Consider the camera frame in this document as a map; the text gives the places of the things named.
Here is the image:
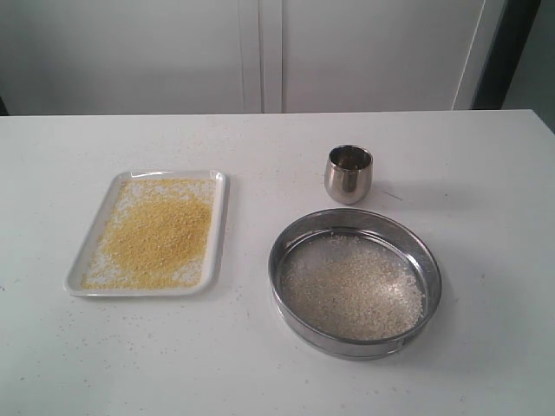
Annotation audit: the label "stainless steel cup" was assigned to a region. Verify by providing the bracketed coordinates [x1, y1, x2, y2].
[324, 145, 374, 205]

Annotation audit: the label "white coarse grains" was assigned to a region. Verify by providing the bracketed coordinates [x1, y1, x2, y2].
[280, 234, 424, 341]

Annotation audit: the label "round steel mesh sieve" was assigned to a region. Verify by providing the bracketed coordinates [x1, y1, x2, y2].
[268, 208, 442, 361]

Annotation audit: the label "yellow millet grains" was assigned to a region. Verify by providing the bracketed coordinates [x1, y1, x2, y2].
[82, 179, 216, 290]

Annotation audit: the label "white rectangular tray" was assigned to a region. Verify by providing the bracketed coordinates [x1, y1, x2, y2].
[64, 170, 230, 297]

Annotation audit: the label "white cabinet doors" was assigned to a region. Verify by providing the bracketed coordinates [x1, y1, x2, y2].
[1, 1, 506, 115]

